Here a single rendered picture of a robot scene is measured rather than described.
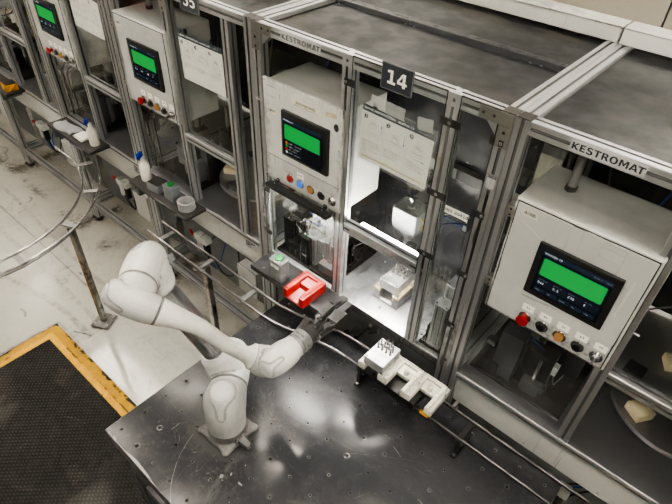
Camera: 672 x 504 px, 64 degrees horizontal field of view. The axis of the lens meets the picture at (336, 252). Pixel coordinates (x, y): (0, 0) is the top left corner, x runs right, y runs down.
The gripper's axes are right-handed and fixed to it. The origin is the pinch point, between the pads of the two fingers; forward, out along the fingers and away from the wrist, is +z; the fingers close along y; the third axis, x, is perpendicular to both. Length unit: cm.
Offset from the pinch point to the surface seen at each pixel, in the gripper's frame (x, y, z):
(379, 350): -16.0, -19.5, 7.4
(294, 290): 34.3, -19.6, 8.0
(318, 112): 32, 66, 20
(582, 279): -74, 53, 18
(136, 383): 113, -113, -45
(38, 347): 178, -111, -71
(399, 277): -1.3, -9.5, 39.4
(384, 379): -24.5, -24.5, 0.4
